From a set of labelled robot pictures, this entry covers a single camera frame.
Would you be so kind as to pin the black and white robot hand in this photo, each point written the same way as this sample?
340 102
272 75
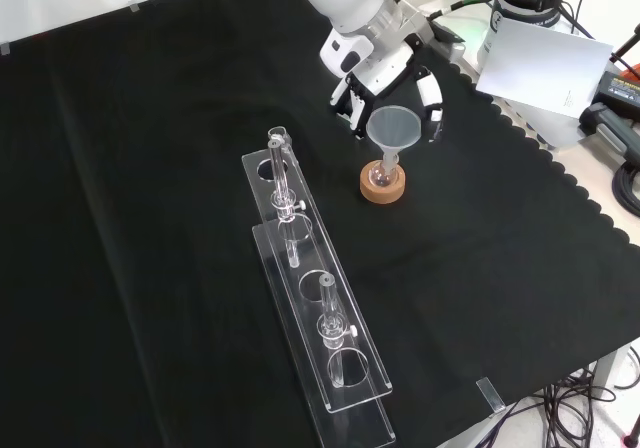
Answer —
385 68

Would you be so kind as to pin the round-bottom glass flask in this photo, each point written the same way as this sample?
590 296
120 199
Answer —
384 178

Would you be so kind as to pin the clear plastic funnel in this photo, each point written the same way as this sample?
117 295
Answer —
392 128

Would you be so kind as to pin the clear acrylic funnel stand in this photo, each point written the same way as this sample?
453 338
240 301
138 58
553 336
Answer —
320 278

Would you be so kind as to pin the black tripod with red knob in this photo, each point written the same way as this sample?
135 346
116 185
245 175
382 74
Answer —
625 50

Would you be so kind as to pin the black cloth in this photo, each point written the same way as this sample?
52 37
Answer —
150 218

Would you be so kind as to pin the grey table leg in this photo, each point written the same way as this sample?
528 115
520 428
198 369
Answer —
612 368

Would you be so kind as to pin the pale board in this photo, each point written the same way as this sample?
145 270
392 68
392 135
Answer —
545 68

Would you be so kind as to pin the black and orange power box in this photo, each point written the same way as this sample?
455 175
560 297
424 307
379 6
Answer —
620 90

